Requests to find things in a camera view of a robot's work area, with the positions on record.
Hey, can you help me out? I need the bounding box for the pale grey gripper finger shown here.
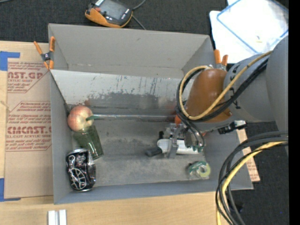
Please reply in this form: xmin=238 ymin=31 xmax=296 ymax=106
xmin=167 ymin=138 xmax=179 ymax=159

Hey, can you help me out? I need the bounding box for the green tape roll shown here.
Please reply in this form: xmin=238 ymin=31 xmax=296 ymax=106
xmin=187 ymin=161 xmax=211 ymax=180

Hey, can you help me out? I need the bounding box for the grey metal bin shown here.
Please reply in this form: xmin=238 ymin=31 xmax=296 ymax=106
xmin=48 ymin=23 xmax=254 ymax=205

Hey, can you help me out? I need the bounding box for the long grey rod green tip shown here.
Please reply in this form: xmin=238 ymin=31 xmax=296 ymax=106
xmin=85 ymin=114 xmax=177 ymax=121

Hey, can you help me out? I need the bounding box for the green glass cup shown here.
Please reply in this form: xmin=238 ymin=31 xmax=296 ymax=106
xmin=72 ymin=125 xmax=104 ymax=160

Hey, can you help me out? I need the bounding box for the crushed black drink can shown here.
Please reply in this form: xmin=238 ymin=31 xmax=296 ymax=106
xmin=66 ymin=148 xmax=97 ymax=192

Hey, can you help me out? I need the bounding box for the red and yellow apple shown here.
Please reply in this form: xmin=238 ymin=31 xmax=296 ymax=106
xmin=67 ymin=105 xmax=94 ymax=131

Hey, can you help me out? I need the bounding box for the brown cardboard board red print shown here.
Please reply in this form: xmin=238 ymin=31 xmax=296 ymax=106
xmin=0 ymin=40 xmax=261 ymax=202

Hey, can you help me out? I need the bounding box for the white tool with black handle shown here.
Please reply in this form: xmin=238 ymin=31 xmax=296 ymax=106
xmin=144 ymin=138 xmax=198 ymax=157

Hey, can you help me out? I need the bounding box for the black cylinder on white bracket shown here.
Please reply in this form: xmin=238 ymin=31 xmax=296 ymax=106
xmin=217 ymin=120 xmax=247 ymax=135

